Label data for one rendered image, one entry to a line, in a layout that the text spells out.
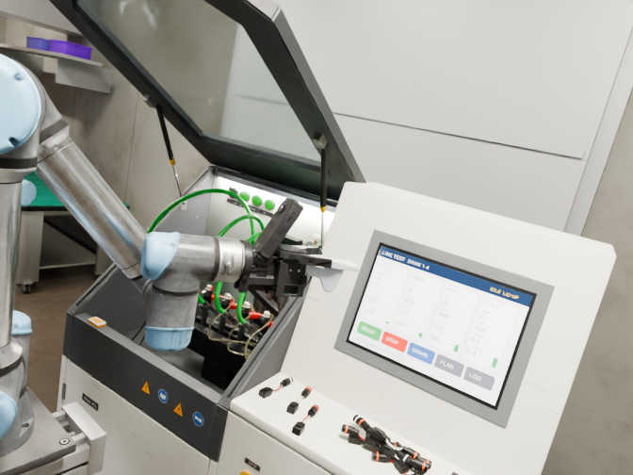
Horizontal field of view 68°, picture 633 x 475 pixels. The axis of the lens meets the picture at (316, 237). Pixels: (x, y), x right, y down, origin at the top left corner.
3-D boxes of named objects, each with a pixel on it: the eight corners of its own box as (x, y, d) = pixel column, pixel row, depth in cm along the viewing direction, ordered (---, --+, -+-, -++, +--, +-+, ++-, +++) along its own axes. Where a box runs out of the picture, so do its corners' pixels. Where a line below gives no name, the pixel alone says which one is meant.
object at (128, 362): (69, 359, 153) (73, 315, 150) (81, 355, 157) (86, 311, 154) (206, 455, 124) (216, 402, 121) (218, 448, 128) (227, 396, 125)
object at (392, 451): (332, 442, 111) (337, 422, 110) (352, 423, 120) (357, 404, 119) (423, 495, 100) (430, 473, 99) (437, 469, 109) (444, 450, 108)
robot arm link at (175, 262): (137, 272, 77) (144, 223, 75) (203, 276, 82) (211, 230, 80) (142, 291, 70) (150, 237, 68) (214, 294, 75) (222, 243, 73)
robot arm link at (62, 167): (-55, 80, 71) (144, 304, 94) (-76, 81, 61) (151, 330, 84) (15, 42, 73) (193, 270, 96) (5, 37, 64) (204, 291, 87)
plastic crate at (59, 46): (91, 60, 421) (93, 48, 419) (64, 54, 403) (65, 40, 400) (73, 57, 441) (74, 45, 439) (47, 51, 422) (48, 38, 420)
